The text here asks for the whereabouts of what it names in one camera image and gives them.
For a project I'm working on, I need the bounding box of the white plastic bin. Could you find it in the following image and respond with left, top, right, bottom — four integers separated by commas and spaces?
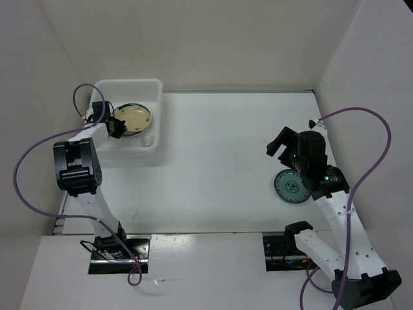
95, 79, 163, 167

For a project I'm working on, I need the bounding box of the white plate red green rim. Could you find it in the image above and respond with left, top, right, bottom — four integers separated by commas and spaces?
112, 102, 154, 139

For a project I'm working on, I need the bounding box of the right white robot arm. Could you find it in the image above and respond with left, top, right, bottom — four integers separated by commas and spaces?
267, 127, 402, 309

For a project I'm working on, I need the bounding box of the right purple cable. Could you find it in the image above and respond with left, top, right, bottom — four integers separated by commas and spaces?
299, 108, 393, 310

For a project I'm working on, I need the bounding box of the clear glass cup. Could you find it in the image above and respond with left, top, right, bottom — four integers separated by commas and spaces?
142, 134, 155, 147

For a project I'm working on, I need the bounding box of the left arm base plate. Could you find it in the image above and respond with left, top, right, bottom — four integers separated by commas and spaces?
80, 234, 151, 275

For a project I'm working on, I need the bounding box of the purple cable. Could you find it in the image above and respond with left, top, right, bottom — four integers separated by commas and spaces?
299, 108, 393, 310
12, 83, 148, 287

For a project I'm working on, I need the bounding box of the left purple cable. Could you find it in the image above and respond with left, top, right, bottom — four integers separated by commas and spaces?
12, 83, 148, 287

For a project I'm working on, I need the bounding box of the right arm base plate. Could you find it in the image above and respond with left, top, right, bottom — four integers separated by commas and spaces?
262, 232, 316, 272

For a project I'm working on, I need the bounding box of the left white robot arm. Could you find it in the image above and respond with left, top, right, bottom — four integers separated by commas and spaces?
53, 101, 131, 259

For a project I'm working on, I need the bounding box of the teal patterned small plate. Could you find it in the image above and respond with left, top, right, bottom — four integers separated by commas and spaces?
274, 169, 310, 204

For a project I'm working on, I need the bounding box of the beige plate with red marks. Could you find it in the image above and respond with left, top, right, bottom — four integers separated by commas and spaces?
112, 103, 152, 135

